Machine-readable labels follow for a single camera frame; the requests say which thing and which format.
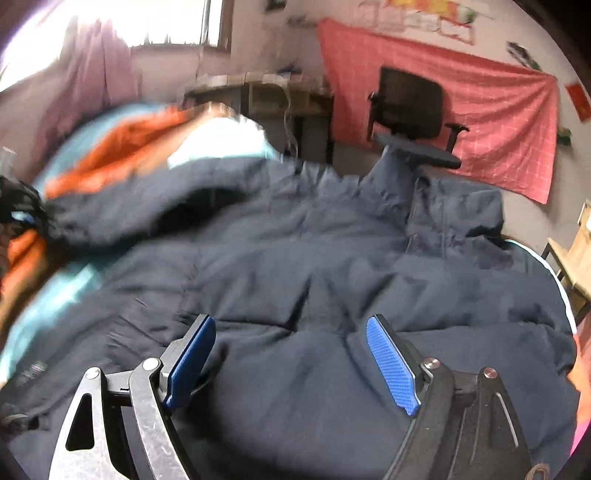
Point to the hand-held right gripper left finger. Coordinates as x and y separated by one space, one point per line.
194 355

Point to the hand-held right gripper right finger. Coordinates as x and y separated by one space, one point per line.
392 364

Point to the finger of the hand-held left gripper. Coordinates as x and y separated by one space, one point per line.
16 198

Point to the navy padded jacket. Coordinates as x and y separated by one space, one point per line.
286 258

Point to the orange and blue striped blanket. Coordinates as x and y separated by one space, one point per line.
115 152

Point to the pink curtain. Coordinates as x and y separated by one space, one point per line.
97 69

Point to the light wooden table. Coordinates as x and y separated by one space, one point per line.
575 258

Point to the window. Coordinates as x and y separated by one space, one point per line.
171 21

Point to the black office chair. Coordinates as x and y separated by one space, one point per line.
411 106

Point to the cluttered wooden desk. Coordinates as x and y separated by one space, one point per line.
272 97

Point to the red checked wall cloth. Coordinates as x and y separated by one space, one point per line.
498 120

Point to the small red wall poster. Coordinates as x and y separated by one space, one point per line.
581 101

